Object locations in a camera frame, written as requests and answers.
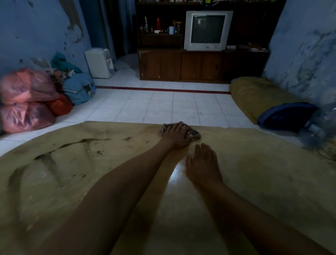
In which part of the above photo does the white water dispenser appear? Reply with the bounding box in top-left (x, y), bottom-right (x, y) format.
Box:
top-left (85, 48), bottom-right (115, 79)

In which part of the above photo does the person's left forearm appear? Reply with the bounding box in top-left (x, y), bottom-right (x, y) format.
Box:
top-left (33, 139), bottom-right (175, 255)

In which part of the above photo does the dark wooden cabinet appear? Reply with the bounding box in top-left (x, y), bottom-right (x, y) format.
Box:
top-left (135, 0), bottom-right (287, 84)

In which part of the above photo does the person's right forearm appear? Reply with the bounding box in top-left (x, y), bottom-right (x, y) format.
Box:
top-left (202, 181), bottom-right (335, 255)

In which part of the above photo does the blue curtain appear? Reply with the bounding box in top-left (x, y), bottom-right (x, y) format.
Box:
top-left (79, 0), bottom-right (137, 63)

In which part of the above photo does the blue cloth bundle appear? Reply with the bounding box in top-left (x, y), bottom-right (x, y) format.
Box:
top-left (62, 73), bottom-right (97, 106)

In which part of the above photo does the grey cleaning rag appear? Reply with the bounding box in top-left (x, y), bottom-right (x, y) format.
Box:
top-left (161, 122), bottom-right (202, 141)

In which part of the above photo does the dark blue pillow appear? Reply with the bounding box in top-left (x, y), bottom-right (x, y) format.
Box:
top-left (257, 102), bottom-right (319, 132)

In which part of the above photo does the pink plastic bag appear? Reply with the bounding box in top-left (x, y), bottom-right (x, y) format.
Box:
top-left (0, 68), bottom-right (61, 105)
top-left (0, 102), bottom-right (57, 134)

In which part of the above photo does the teal cloth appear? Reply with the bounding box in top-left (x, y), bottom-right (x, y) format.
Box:
top-left (50, 52), bottom-right (83, 74)

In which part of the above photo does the white box television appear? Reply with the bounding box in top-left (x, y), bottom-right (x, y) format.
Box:
top-left (184, 11), bottom-right (234, 51)

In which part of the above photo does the yellow mattress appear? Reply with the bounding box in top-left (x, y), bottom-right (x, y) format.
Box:
top-left (229, 76), bottom-right (306, 125)

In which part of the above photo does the orange plastic bag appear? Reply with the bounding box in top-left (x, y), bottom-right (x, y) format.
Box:
top-left (45, 94), bottom-right (73, 117)

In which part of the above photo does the person's left hand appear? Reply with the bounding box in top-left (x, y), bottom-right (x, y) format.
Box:
top-left (161, 122), bottom-right (196, 150)

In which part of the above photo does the person's right hand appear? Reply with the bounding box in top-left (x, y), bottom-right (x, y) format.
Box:
top-left (185, 143), bottom-right (224, 188)

